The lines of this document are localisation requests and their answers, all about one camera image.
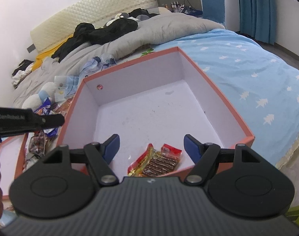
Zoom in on clear zip bag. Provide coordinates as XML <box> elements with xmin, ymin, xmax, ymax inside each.
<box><xmin>54</xmin><ymin>76</ymin><xmax>79</xmax><ymax>102</ymax></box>

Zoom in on pink box lid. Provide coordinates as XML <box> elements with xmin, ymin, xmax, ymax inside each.
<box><xmin>0</xmin><ymin>134</ymin><xmax>28</xmax><ymax>200</ymax></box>

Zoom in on yellow cloth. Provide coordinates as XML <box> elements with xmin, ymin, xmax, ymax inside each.
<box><xmin>32</xmin><ymin>34</ymin><xmax>73</xmax><ymax>71</ymax></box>

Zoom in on crumpled blue plastic bag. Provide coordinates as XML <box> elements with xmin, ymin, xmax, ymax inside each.
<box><xmin>79</xmin><ymin>53</ymin><xmax>116</xmax><ymax>80</ymax></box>

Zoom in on cream padded headboard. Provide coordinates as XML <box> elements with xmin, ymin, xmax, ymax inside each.
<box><xmin>30</xmin><ymin>0</ymin><xmax>158</xmax><ymax>53</ymax></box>

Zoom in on blue curtain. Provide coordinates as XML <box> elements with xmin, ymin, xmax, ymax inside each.
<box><xmin>239</xmin><ymin>0</ymin><xmax>276</xmax><ymax>45</ymax></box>

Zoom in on snack pile beside box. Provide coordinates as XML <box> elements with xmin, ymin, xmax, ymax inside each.
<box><xmin>24</xmin><ymin>96</ymin><xmax>74</xmax><ymax>170</ymax></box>

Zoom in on spicy strip snack packet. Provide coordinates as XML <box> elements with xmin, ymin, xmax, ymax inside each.
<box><xmin>127</xmin><ymin>143</ymin><xmax>182</xmax><ymax>177</ymax></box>

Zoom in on blue chair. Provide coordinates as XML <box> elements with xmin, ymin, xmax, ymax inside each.
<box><xmin>202</xmin><ymin>0</ymin><xmax>225</xmax><ymax>25</ymax></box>

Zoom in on black white clothes pile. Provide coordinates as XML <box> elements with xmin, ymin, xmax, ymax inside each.
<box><xmin>11</xmin><ymin>60</ymin><xmax>34</xmax><ymax>88</ymax></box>

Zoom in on blue star bedsheet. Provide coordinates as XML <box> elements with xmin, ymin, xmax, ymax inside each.
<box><xmin>154</xmin><ymin>29</ymin><xmax>299</xmax><ymax>168</ymax></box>

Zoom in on white blue plush toy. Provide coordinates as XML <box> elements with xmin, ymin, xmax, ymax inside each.
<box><xmin>21</xmin><ymin>82</ymin><xmax>58</xmax><ymax>111</ymax></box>

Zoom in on pink cardboard box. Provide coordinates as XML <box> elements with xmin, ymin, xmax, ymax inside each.
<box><xmin>57</xmin><ymin>47</ymin><xmax>255</xmax><ymax>178</ymax></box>

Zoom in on grey quilt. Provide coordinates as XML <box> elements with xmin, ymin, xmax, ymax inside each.
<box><xmin>12</xmin><ymin>13</ymin><xmax>225</xmax><ymax>108</ymax></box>

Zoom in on bottles on nightstand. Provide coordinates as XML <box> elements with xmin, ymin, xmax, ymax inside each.
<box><xmin>163</xmin><ymin>2</ymin><xmax>187</xmax><ymax>13</ymax></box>

